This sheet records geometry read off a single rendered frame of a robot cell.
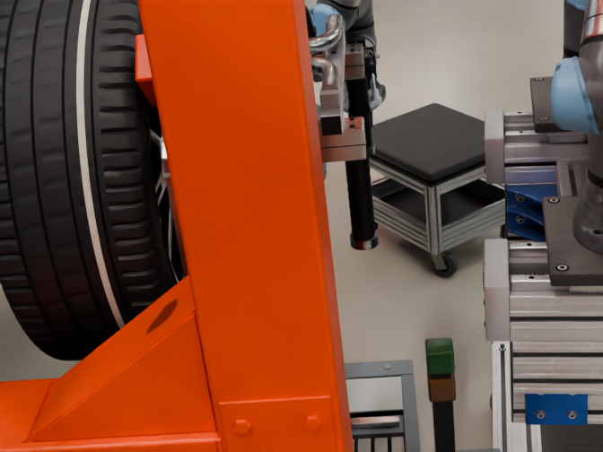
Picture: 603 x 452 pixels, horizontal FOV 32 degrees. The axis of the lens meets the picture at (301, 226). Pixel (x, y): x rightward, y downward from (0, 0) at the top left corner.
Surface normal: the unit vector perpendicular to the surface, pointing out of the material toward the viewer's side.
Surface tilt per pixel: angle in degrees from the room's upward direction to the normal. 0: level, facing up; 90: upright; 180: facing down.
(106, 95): 52
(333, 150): 90
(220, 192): 90
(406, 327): 0
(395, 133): 0
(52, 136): 61
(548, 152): 90
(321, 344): 90
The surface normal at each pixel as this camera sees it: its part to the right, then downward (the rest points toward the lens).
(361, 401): -0.11, -0.88
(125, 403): -0.04, 0.47
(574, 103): -0.44, 0.35
